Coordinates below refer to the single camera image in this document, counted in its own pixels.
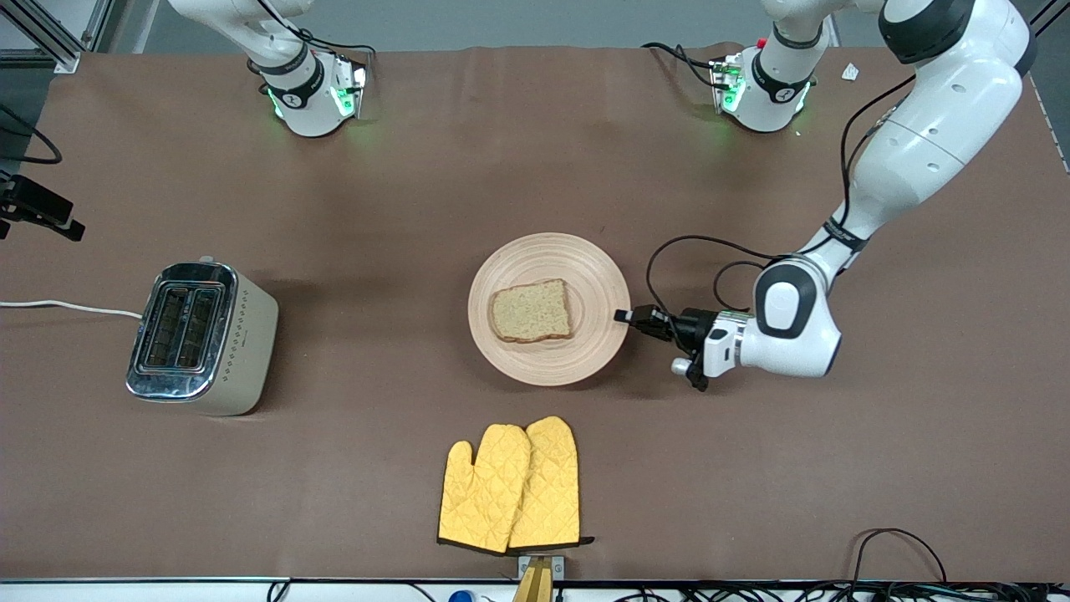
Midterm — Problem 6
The beige and chrome toaster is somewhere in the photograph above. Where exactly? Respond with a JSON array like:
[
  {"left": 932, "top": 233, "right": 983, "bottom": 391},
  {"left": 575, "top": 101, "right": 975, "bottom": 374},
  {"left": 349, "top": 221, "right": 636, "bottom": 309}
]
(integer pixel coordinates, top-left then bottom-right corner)
[{"left": 125, "top": 255, "right": 280, "bottom": 417}]

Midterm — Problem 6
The black arm base cable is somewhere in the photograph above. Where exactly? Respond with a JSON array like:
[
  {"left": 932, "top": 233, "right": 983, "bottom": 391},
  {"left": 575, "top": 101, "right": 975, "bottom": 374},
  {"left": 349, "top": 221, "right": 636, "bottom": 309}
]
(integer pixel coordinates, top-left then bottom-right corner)
[
  {"left": 257, "top": 0, "right": 377, "bottom": 56},
  {"left": 641, "top": 42, "right": 722, "bottom": 89}
]

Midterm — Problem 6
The aluminium frame profile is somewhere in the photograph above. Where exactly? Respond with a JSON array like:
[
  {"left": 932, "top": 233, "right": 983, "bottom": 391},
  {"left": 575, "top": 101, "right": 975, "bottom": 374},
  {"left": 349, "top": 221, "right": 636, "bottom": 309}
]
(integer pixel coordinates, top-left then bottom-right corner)
[{"left": 0, "top": 0, "right": 115, "bottom": 75}]

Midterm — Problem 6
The round wooden plate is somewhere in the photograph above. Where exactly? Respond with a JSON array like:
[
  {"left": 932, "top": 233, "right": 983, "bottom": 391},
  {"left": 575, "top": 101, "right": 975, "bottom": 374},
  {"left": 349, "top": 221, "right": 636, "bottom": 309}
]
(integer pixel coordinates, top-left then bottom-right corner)
[{"left": 467, "top": 232, "right": 633, "bottom": 387}]

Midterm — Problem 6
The black right arm base cable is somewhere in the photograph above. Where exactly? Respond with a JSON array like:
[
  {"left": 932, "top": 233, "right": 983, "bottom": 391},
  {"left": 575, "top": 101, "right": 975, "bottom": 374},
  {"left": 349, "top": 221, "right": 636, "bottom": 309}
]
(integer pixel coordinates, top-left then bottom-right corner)
[{"left": 257, "top": 0, "right": 377, "bottom": 56}]

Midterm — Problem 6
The looped black cable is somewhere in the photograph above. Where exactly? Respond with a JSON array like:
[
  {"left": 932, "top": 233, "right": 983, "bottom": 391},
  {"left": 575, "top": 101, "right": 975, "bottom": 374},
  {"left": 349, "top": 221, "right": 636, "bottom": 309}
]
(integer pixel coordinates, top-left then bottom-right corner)
[{"left": 851, "top": 527, "right": 950, "bottom": 586}]

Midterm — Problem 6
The brown bread slice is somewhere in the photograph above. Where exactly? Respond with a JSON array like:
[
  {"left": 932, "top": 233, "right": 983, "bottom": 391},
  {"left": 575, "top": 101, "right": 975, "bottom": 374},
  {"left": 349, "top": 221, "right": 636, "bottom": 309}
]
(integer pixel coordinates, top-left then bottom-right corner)
[{"left": 488, "top": 278, "right": 575, "bottom": 344}]

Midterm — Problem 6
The white toaster power cord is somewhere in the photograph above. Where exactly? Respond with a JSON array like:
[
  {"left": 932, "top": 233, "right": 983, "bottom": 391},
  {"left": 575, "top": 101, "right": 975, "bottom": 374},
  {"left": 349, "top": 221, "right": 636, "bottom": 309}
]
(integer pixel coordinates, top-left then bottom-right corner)
[{"left": 0, "top": 298, "right": 145, "bottom": 321}]

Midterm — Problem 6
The grey metal bracket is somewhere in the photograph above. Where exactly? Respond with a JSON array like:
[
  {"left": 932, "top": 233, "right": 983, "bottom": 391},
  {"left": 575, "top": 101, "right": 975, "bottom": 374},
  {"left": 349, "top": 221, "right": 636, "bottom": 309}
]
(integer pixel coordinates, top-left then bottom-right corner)
[{"left": 517, "top": 554, "right": 567, "bottom": 602}]

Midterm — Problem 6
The yellow quilted oven mitt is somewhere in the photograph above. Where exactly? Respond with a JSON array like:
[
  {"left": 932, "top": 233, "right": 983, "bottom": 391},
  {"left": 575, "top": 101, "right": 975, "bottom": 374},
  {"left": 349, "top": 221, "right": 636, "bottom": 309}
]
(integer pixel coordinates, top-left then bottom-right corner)
[
  {"left": 437, "top": 424, "right": 533, "bottom": 555},
  {"left": 507, "top": 416, "right": 595, "bottom": 551}
]

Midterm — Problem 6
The black left arm base cable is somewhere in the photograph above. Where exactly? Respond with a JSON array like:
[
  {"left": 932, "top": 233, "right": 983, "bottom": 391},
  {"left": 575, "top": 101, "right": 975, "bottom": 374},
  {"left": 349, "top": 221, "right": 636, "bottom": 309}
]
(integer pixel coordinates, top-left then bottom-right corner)
[{"left": 641, "top": 42, "right": 722, "bottom": 89}]

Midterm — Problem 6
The brown table cover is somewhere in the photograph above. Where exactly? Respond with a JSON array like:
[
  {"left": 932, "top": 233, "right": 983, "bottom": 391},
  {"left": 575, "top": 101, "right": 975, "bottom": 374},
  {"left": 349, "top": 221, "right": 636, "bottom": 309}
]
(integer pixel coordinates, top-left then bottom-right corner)
[{"left": 0, "top": 43, "right": 1070, "bottom": 584}]

